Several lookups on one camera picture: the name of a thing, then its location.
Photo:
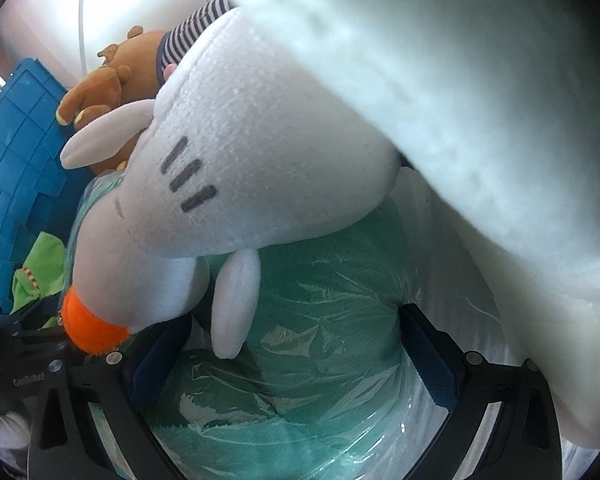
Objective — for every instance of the white goose plush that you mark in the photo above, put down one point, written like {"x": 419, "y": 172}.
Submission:
{"x": 255, "y": 160}

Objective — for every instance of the white plush animal toy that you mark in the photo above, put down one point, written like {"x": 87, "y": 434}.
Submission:
{"x": 480, "y": 110}

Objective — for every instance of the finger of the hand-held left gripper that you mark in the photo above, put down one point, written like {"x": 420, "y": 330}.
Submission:
{"x": 40, "y": 315}

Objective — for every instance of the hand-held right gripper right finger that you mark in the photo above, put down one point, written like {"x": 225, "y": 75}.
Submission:
{"x": 430, "y": 365}

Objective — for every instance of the green plush toy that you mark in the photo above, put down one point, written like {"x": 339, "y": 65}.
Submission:
{"x": 42, "y": 260}

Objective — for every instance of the striped shirt plush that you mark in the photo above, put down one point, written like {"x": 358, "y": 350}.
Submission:
{"x": 190, "y": 30}

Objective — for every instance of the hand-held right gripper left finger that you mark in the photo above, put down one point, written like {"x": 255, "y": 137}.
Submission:
{"x": 157, "y": 360}

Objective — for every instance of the brown bear plush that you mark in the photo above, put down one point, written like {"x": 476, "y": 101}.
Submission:
{"x": 97, "y": 85}

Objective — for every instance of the teal plush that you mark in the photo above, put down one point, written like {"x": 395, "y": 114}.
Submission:
{"x": 320, "y": 310}

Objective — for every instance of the tan deer plush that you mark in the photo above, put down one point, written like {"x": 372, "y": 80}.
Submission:
{"x": 140, "y": 55}

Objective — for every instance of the blue plastic crate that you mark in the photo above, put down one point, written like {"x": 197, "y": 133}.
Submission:
{"x": 20, "y": 150}

